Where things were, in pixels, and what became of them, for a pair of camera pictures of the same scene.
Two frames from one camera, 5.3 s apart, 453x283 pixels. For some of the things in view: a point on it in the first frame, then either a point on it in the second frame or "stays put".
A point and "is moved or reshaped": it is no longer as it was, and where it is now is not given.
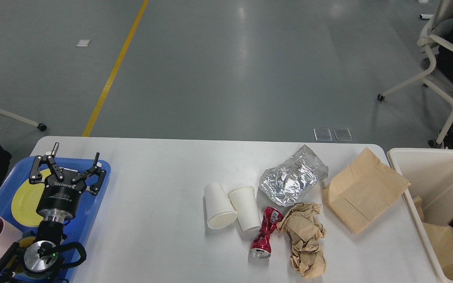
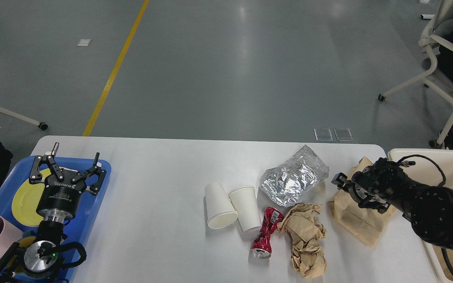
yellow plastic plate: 26,198 stays put
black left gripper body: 59,199 stays put
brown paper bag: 361,194 is moved or reshaped
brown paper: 305,231 stays put
